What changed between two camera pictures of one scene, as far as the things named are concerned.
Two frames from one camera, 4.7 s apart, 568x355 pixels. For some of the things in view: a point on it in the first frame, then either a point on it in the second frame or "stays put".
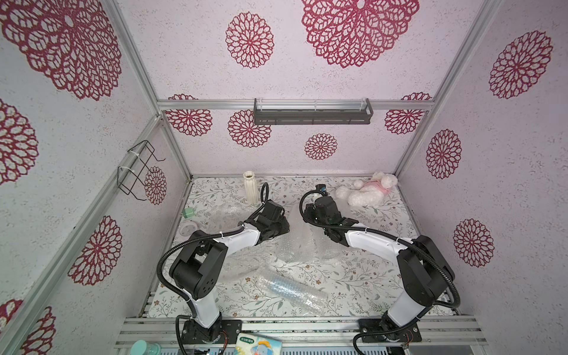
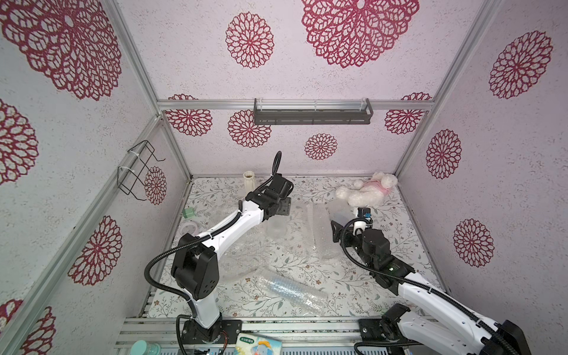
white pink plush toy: [370, 194] stays put
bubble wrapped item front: [306, 298] stays put
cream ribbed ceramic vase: [251, 187] stays put
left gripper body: [279, 228] → [284, 205]
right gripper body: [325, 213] → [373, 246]
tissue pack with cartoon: [246, 344] stays put
